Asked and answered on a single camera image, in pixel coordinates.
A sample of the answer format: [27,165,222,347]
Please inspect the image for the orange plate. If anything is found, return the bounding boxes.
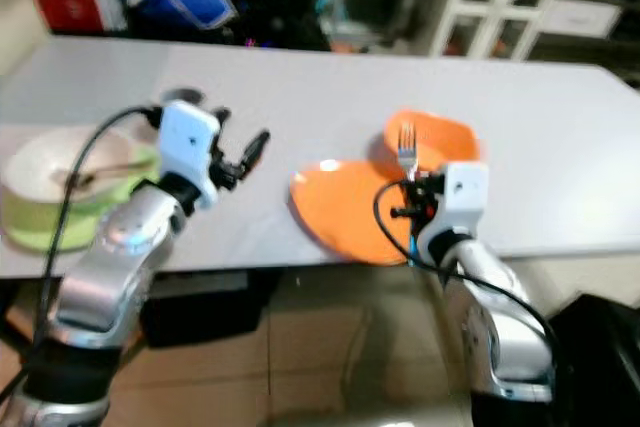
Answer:
[289,158,429,267]

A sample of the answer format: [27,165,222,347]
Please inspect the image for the white flat box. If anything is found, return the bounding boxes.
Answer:
[538,0,623,41]

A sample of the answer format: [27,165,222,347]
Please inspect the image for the silver metal fork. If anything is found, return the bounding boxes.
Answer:
[396,122,420,181]

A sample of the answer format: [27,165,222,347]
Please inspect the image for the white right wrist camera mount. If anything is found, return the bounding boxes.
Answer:
[426,159,490,240]

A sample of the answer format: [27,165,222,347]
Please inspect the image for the black storage box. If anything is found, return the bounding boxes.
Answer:
[138,271,277,350]

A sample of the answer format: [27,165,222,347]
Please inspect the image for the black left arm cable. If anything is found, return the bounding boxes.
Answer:
[0,104,173,403]

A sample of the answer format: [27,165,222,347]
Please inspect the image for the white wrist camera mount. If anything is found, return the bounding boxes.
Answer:
[426,159,490,240]
[156,98,224,189]

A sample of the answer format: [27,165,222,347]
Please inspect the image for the white ceramic bowl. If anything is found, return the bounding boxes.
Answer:
[2,124,163,204]

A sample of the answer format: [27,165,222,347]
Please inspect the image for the grey folding table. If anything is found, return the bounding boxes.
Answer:
[0,34,640,286]

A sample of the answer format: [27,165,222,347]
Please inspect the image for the light green plate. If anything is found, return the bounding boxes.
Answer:
[0,145,163,254]

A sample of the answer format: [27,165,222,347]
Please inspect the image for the black bulky object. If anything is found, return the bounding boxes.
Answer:
[548,291,640,427]

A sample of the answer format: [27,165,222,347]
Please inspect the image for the orange bowl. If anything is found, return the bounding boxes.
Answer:
[382,108,479,174]

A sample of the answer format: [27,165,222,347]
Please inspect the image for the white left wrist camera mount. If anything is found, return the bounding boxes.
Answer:
[156,98,224,189]

